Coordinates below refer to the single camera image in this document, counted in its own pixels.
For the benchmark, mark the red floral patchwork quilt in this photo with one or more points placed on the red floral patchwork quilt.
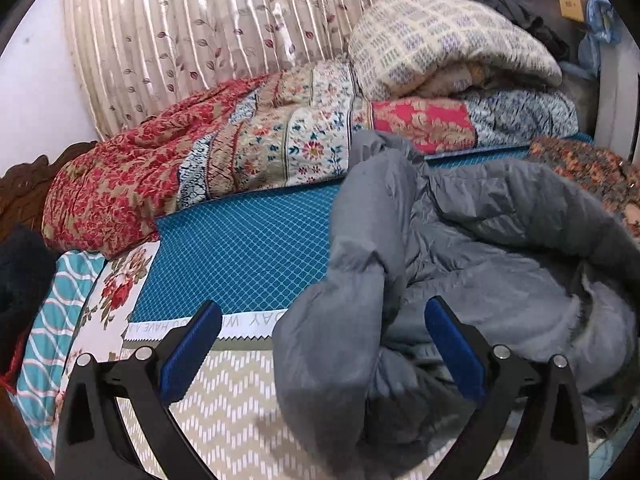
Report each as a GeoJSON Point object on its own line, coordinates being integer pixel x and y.
{"type": "Point", "coordinates": [240, 135]}

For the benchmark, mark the teal wavy-pattern pillow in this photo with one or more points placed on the teal wavy-pattern pillow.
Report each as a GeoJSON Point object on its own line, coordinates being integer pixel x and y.
{"type": "Point", "coordinates": [50, 330]}

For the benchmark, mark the beige floral striped curtain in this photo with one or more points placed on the beige floral striped curtain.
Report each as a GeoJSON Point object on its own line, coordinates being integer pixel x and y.
{"type": "Point", "coordinates": [200, 35]}

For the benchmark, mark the teal diamond-pattern bedsheet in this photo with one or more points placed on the teal diamond-pattern bedsheet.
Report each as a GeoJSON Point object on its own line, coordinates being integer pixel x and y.
{"type": "Point", "coordinates": [250, 255]}

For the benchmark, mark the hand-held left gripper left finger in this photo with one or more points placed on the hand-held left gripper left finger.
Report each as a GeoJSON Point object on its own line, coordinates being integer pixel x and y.
{"type": "Point", "coordinates": [192, 345]}

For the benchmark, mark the cream checked blanket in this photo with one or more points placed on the cream checked blanket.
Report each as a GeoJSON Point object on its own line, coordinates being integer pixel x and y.
{"type": "Point", "coordinates": [450, 45]}

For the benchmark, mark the dark navy cloth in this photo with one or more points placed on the dark navy cloth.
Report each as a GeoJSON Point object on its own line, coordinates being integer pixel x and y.
{"type": "Point", "coordinates": [22, 285]}

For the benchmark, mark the grey puffer jacket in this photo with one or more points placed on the grey puffer jacket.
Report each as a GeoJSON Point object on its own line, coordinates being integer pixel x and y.
{"type": "Point", "coordinates": [475, 220]}

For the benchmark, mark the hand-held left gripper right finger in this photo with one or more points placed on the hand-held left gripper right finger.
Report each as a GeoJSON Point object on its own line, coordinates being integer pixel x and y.
{"type": "Point", "coordinates": [452, 340]}

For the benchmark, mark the beige chevron blanket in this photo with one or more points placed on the beige chevron blanket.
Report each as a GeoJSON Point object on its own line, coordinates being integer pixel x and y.
{"type": "Point", "coordinates": [225, 410]}

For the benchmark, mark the white floral pillow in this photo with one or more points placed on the white floral pillow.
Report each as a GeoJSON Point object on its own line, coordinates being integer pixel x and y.
{"type": "Point", "coordinates": [117, 290]}

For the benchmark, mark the light blue plastic bag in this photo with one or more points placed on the light blue plastic bag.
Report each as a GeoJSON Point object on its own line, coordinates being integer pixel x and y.
{"type": "Point", "coordinates": [597, 25]}

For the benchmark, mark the orange floral dark cloth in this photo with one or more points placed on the orange floral dark cloth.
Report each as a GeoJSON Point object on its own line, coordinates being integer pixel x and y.
{"type": "Point", "coordinates": [590, 170]}

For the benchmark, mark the carved wooden headboard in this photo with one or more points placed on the carved wooden headboard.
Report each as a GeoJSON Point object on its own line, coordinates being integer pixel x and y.
{"type": "Point", "coordinates": [30, 180]}

